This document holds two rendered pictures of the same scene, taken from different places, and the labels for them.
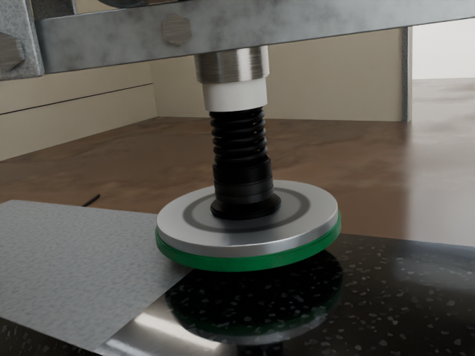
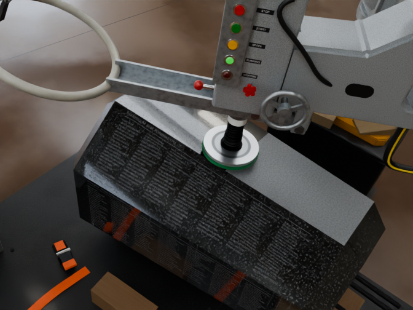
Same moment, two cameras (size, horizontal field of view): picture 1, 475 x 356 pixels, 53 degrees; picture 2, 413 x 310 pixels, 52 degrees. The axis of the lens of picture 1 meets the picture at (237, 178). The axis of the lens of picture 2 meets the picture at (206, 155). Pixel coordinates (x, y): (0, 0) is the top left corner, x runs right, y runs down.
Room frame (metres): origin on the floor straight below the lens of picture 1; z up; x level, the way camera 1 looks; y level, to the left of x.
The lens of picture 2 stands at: (1.71, -0.08, 2.01)
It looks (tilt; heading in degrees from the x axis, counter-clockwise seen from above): 45 degrees down; 181
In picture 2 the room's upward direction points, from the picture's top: 11 degrees clockwise
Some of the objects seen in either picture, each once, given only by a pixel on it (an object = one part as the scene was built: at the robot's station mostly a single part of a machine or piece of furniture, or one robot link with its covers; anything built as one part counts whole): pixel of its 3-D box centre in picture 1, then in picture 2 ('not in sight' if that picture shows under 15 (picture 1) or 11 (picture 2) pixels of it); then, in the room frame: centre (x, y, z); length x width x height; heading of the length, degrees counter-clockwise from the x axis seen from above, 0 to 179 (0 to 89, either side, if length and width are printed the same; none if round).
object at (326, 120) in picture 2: not in sight; (327, 109); (0.07, 0.43, 0.81); 0.20 x 0.10 x 0.05; 159
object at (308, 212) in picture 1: (246, 212); (230, 144); (0.54, -0.01, 0.90); 0.21 x 0.21 x 0.01
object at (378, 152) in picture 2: not in sight; (329, 152); (-0.13, 0.59, 0.37); 0.66 x 0.66 x 0.74; 61
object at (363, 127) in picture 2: not in sight; (377, 123); (0.11, 0.66, 0.80); 0.20 x 0.10 x 0.05; 105
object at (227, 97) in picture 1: (234, 90); (238, 115); (0.54, -0.01, 1.05); 0.07 x 0.07 x 0.04
